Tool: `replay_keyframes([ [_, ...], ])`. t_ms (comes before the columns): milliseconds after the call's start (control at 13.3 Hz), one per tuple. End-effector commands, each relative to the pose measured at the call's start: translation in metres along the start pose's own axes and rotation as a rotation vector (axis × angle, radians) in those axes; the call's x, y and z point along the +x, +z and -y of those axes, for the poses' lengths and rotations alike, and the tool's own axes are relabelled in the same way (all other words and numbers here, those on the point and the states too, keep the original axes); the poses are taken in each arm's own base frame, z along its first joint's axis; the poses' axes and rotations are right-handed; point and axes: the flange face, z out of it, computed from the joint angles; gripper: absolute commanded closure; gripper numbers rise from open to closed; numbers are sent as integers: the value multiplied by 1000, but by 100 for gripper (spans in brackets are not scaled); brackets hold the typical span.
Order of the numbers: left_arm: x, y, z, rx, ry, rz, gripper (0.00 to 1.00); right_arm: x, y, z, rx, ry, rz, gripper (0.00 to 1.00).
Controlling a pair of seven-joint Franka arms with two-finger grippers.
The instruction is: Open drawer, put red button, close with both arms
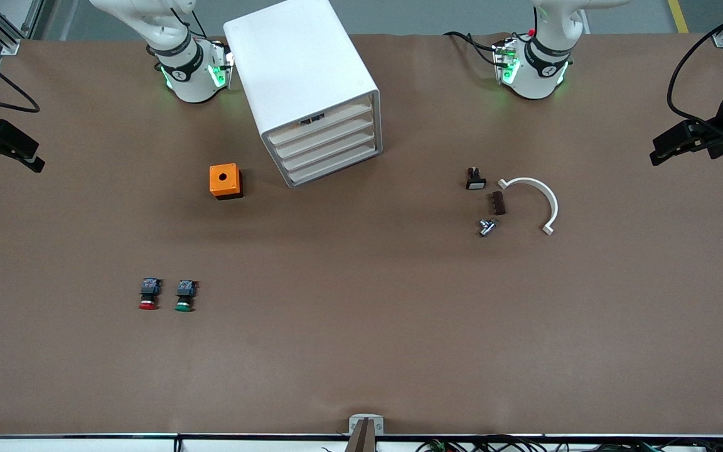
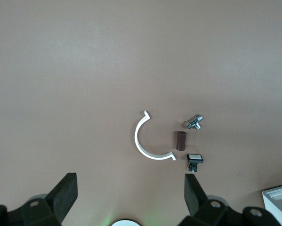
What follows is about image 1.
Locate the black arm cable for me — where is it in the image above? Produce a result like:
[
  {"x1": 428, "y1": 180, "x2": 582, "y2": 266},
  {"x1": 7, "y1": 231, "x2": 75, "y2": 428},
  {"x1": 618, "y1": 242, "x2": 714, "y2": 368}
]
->
[
  {"x1": 0, "y1": 38, "x2": 41, "y2": 114},
  {"x1": 667, "y1": 2, "x2": 723, "y2": 129}
]

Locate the white curved plastic bracket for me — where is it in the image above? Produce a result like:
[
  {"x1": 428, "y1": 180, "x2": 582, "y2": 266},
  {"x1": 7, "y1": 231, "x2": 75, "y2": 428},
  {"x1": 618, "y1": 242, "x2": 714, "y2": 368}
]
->
[{"x1": 498, "y1": 177, "x2": 559, "y2": 236}]

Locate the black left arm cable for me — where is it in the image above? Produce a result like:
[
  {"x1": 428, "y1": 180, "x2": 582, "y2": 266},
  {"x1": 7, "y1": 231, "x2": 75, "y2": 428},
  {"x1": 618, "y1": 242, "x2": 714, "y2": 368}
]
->
[{"x1": 667, "y1": 2, "x2": 723, "y2": 129}]

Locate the orange button enclosure box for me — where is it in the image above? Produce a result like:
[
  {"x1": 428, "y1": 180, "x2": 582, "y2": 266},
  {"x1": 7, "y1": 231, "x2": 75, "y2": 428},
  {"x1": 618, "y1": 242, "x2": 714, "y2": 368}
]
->
[{"x1": 209, "y1": 163, "x2": 244, "y2": 200}]

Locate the white table edge rail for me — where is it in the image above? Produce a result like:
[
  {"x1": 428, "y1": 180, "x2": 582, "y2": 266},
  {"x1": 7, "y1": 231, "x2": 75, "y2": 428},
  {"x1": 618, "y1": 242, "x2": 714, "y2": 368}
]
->
[{"x1": 0, "y1": 432, "x2": 723, "y2": 452}]

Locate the black base cable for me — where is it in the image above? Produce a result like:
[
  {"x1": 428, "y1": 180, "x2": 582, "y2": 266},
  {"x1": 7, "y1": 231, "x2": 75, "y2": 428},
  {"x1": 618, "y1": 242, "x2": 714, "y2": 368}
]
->
[{"x1": 443, "y1": 31, "x2": 501, "y2": 67}]

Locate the green push button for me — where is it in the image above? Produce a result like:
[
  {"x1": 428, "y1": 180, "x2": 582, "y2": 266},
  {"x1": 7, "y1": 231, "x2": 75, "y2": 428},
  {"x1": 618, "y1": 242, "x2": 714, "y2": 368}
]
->
[{"x1": 174, "y1": 279, "x2": 198, "y2": 313}]

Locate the red push button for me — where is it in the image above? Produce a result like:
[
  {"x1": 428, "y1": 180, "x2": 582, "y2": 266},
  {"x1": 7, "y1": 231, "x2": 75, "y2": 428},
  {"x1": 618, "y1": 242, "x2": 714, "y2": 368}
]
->
[{"x1": 138, "y1": 278, "x2": 163, "y2": 311}]

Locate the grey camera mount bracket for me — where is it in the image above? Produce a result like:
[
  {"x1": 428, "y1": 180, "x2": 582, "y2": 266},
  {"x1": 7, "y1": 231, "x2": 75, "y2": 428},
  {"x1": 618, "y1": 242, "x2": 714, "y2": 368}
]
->
[{"x1": 346, "y1": 413, "x2": 385, "y2": 452}]

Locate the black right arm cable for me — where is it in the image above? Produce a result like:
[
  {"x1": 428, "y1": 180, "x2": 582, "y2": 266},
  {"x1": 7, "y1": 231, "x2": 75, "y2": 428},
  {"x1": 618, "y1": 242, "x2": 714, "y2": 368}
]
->
[{"x1": 0, "y1": 38, "x2": 41, "y2": 114}]

